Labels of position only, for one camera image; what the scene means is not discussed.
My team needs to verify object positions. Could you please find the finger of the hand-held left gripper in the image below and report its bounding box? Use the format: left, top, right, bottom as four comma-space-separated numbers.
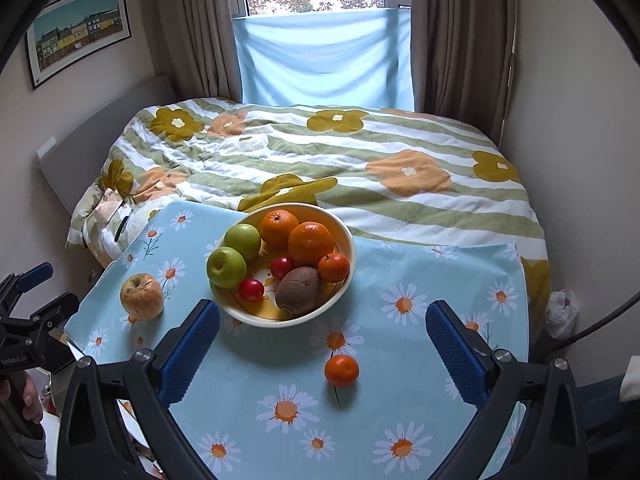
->
0, 261, 54, 313
0, 291, 81, 343

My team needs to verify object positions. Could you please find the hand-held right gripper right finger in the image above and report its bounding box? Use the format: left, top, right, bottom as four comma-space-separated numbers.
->
425, 300, 590, 480

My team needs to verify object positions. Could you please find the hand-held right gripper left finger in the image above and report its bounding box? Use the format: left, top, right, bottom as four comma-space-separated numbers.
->
55, 299, 222, 480

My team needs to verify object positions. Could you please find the cream bowl with yellow print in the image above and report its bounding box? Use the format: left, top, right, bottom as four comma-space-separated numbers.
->
207, 203, 357, 329

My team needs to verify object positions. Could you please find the green apple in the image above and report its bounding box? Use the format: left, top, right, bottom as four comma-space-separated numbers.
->
223, 224, 262, 262
206, 246, 248, 289

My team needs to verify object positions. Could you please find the small mandarin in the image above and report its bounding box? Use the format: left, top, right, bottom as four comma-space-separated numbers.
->
324, 354, 360, 387

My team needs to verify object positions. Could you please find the brown kiwi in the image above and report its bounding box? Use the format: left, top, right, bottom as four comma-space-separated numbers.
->
275, 266, 323, 317

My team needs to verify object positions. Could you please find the small orange tomato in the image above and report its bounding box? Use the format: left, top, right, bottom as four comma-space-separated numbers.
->
318, 252, 351, 283

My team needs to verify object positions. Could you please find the large orange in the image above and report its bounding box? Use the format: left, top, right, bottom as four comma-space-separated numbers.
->
288, 221, 335, 267
260, 209, 300, 248

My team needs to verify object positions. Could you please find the person's left forearm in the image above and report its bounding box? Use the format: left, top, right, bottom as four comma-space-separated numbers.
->
0, 422, 48, 480

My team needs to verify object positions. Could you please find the person's left hand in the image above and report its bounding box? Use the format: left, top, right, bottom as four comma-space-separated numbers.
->
0, 374, 46, 426

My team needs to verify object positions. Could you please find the blue daisy tablecloth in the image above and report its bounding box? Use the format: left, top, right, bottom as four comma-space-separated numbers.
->
65, 200, 532, 480

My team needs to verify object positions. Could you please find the wrinkled yellow apple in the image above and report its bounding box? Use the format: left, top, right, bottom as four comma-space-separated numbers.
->
120, 273, 165, 321

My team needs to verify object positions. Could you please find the pink cloth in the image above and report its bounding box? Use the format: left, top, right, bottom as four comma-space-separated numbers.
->
96, 187, 123, 226

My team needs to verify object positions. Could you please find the white plastic bag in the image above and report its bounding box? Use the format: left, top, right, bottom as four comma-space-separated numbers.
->
545, 289, 582, 340

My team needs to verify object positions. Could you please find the grey headboard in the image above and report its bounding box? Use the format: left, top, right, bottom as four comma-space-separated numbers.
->
35, 76, 176, 217

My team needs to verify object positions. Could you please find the striped floral blanket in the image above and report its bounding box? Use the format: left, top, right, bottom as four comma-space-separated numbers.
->
67, 97, 552, 311

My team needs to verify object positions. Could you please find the brown curtain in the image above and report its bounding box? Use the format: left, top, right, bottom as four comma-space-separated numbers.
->
409, 0, 517, 137
137, 0, 244, 104

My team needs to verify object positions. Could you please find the light blue window cloth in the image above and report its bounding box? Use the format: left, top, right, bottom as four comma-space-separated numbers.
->
232, 7, 417, 112

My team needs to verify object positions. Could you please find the black cable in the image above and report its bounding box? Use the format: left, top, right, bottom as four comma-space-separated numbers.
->
537, 292, 640, 347

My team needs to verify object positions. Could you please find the framed wall picture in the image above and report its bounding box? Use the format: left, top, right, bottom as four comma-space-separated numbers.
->
25, 0, 133, 92

